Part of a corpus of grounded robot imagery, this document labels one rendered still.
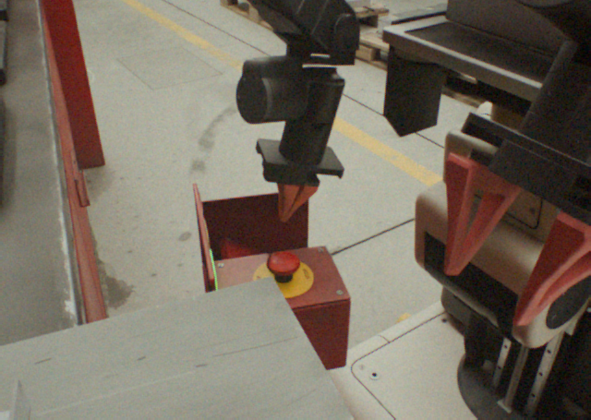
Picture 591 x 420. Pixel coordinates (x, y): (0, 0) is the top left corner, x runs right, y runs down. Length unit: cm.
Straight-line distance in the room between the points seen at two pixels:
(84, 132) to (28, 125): 164
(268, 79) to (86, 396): 40
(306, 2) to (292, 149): 17
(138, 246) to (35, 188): 137
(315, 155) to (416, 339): 73
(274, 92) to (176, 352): 36
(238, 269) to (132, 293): 121
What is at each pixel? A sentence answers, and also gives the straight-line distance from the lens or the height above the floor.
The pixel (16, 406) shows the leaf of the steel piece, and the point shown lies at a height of 102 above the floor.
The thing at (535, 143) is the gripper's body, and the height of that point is 109.
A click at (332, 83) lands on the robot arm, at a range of 67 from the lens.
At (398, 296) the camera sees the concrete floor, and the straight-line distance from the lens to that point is 185.
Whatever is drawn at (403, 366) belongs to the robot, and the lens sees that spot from 128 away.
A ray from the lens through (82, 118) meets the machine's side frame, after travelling 252.
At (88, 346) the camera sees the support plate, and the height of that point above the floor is 100.
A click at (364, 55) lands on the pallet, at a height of 5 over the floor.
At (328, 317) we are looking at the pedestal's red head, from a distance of 68.
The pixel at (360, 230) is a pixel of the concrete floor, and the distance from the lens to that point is 211.
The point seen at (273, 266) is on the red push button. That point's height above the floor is 81.
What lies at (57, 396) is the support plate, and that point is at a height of 100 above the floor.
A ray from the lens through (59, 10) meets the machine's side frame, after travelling 239.
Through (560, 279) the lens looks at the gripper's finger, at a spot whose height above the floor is 101.
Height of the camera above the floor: 123
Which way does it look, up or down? 34 degrees down
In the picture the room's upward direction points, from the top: straight up
